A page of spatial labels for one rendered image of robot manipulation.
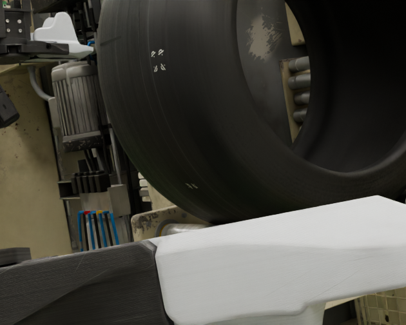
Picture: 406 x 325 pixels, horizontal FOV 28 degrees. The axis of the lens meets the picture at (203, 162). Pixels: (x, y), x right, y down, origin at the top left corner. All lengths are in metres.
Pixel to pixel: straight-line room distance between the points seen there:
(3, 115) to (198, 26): 0.28
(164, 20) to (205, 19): 0.06
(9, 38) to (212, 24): 0.27
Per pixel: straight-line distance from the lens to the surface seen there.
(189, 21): 1.10
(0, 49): 1.05
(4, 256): 0.18
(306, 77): 1.78
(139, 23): 1.17
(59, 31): 1.10
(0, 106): 1.05
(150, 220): 1.45
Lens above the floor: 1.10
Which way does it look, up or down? 3 degrees down
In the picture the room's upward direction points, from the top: 10 degrees counter-clockwise
